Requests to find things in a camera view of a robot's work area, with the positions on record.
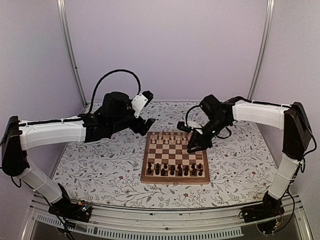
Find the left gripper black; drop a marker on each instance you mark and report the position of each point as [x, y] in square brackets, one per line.
[138, 128]

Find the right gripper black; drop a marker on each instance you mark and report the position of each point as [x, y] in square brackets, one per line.
[196, 139]

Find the dark piece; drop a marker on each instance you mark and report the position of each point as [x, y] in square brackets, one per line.
[194, 172]
[163, 172]
[180, 172]

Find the wooden chess board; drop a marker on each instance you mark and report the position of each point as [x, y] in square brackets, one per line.
[173, 154]

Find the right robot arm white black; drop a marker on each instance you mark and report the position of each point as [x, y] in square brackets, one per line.
[285, 127]

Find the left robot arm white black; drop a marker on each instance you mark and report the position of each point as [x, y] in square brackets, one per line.
[21, 136]

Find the row of white pieces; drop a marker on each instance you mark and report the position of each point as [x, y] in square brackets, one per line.
[171, 138]

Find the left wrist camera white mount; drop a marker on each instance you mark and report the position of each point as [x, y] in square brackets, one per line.
[140, 101]

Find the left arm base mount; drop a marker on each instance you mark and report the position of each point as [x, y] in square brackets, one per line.
[79, 211]

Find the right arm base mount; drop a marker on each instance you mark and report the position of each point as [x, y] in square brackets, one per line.
[270, 207]

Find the front aluminium rail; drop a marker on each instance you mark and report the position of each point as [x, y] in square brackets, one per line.
[127, 223]

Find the left aluminium frame post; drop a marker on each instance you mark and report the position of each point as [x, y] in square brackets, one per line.
[61, 5]

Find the aluminium frame post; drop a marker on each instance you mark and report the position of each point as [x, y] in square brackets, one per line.
[270, 4]
[61, 5]

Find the right aluminium frame post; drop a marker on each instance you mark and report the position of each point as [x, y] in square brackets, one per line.
[270, 4]

